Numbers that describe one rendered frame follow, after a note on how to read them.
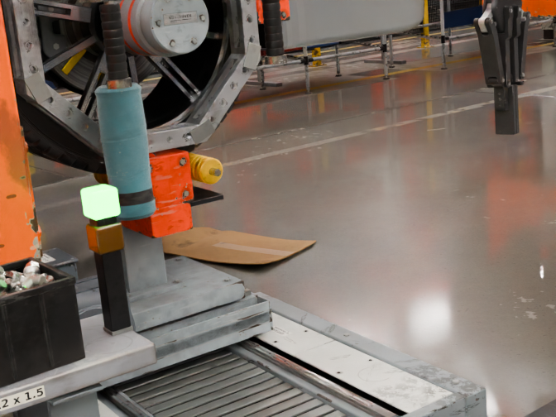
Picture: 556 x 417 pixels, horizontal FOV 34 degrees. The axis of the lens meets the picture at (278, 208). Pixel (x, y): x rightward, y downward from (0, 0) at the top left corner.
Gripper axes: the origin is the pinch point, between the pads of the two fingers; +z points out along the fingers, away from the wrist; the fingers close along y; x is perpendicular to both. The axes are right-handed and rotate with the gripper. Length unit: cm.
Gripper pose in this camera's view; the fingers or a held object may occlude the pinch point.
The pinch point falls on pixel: (506, 109)
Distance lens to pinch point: 136.5
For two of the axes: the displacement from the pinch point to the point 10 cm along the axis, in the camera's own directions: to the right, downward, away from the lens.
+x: -7.5, -0.8, 6.5
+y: 6.5, -2.3, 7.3
